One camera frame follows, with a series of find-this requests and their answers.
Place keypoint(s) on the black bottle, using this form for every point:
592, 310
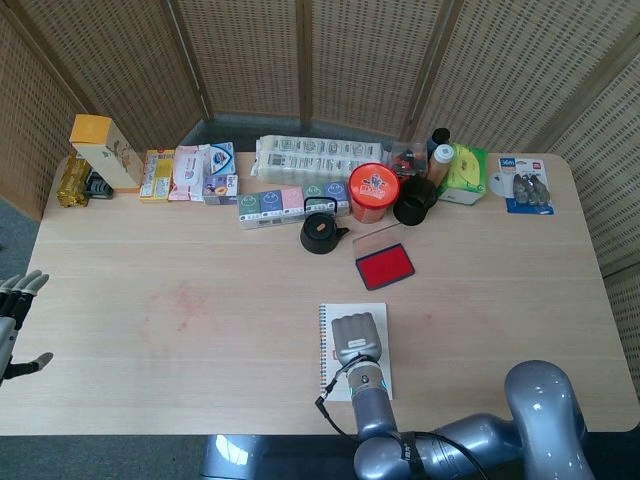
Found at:
441, 136

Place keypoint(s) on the multicolour pocket tissue pack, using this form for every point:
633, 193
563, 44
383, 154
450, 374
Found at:
270, 205

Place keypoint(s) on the brown bottle white cap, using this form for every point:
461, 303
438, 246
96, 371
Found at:
440, 165

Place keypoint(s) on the black teapot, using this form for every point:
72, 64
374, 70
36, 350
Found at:
320, 232

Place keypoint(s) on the purple small box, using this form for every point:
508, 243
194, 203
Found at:
220, 189

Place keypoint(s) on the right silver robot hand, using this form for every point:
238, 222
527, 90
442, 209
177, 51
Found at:
357, 337

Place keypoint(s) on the pink wet wipes pack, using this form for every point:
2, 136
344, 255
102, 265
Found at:
187, 172

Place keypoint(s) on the yellow flat box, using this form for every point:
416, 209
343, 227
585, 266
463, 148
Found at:
156, 175

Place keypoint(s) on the blue white small box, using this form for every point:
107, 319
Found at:
222, 157

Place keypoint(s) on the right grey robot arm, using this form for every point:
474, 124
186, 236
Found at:
375, 410

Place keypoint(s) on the orange lidded tub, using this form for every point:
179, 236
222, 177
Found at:
374, 185

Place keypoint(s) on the large wrapped tissue pack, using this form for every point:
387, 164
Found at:
300, 155

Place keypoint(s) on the clear plastic box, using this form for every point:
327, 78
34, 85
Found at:
407, 160

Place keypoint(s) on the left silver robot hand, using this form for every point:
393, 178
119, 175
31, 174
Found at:
17, 302

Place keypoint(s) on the woven folding screen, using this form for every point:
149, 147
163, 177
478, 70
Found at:
250, 50

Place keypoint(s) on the tall cream orange box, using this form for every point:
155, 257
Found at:
107, 155

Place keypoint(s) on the blue hook blister pack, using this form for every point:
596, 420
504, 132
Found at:
525, 185

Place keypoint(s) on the red ink pad clear lid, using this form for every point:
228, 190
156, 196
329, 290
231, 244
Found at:
385, 267

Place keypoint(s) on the white spiral lined notebook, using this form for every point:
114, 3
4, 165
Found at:
386, 345

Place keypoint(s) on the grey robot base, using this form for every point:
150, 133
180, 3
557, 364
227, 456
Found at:
280, 460

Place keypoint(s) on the black mesh pen holder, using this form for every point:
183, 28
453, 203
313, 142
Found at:
412, 205

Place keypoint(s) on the gold foil box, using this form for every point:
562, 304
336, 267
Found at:
72, 182

